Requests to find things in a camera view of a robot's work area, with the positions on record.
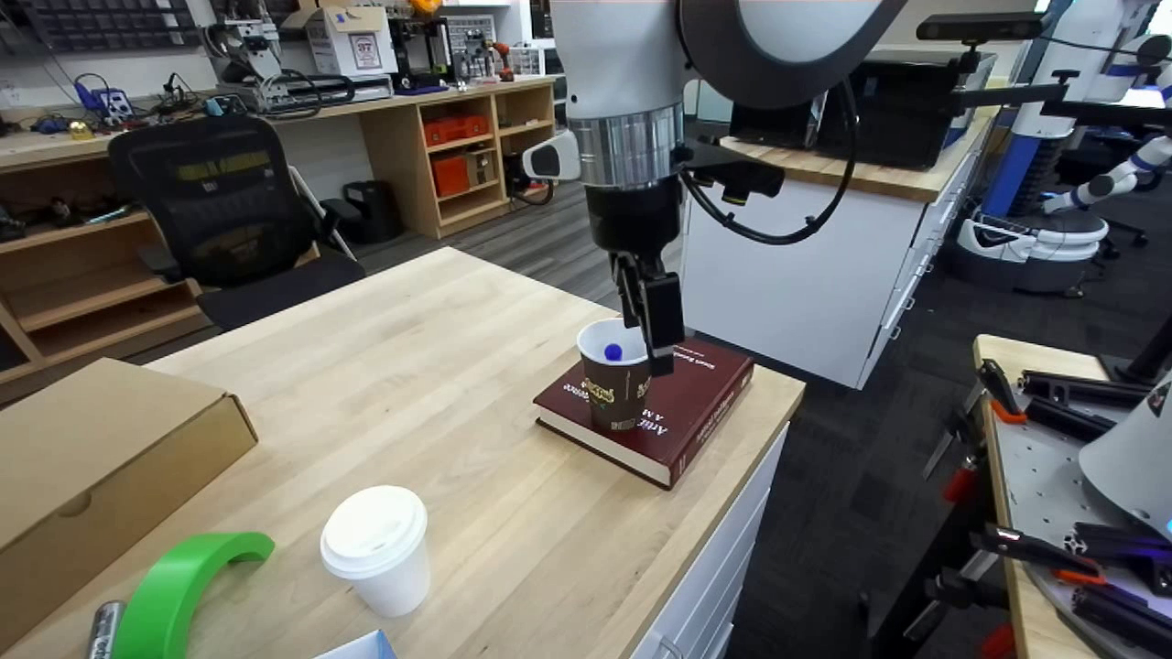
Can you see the black mesh office chair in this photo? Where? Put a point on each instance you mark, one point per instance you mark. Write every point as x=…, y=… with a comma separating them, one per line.
x=225, y=206

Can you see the red storage bin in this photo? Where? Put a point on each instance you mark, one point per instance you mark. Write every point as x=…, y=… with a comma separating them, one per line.
x=463, y=173
x=458, y=124

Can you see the black case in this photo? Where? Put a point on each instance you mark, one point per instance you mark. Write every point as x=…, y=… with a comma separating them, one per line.
x=922, y=123

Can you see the white cup with lid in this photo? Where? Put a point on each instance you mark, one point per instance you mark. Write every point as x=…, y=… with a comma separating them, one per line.
x=380, y=562

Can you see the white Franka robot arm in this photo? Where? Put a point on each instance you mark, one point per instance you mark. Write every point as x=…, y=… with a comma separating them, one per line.
x=624, y=49

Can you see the white bench with wood top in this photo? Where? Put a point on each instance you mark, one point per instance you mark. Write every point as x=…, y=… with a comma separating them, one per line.
x=808, y=293

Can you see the black bin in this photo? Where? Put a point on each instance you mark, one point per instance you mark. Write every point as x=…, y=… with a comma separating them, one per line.
x=371, y=211

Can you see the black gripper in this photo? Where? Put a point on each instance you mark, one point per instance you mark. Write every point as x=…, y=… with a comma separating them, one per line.
x=633, y=216

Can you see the brown paper cup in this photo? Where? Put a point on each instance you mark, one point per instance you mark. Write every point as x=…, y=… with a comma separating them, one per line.
x=617, y=396

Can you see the black silver marker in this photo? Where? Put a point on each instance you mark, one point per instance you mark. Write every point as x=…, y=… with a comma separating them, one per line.
x=105, y=627

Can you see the wooden shelf cabinet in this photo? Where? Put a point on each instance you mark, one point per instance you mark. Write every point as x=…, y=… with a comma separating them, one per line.
x=396, y=157

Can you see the dark red hardcover book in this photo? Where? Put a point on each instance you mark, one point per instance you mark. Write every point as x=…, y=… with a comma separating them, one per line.
x=698, y=406

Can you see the black pegboard panel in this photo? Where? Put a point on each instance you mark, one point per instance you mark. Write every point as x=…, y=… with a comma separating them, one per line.
x=95, y=22

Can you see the black coffee machine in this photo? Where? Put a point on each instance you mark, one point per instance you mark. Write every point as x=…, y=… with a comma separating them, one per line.
x=423, y=56

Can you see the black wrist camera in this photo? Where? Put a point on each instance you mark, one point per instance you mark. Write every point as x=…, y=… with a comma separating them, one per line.
x=735, y=173

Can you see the white cardboard box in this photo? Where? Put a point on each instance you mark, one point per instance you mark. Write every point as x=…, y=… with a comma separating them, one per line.
x=354, y=46

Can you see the black metal bar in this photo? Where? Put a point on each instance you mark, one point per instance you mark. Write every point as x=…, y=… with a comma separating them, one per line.
x=1082, y=389

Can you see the blue number cube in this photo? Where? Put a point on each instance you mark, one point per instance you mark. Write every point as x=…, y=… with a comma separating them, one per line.
x=358, y=644

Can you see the long wooden low shelf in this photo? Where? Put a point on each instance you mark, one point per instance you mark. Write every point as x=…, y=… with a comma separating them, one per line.
x=84, y=293

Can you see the blue tool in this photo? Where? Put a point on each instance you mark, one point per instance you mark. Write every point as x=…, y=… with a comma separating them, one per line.
x=101, y=100

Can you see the black orange bar clamp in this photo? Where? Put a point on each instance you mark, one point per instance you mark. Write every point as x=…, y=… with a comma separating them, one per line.
x=1005, y=389
x=1039, y=546
x=1117, y=607

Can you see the white and blue mobile robot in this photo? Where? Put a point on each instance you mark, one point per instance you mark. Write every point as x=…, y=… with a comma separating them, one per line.
x=1039, y=240

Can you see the wooden side table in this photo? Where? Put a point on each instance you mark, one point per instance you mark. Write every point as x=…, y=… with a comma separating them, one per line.
x=1039, y=487

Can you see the white wood top workbench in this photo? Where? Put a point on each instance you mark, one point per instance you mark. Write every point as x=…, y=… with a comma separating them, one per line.
x=718, y=573

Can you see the flat cardboard box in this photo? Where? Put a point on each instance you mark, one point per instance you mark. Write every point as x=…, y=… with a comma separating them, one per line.
x=95, y=477

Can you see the green tape roll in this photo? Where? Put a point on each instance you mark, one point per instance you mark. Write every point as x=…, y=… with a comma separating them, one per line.
x=183, y=588

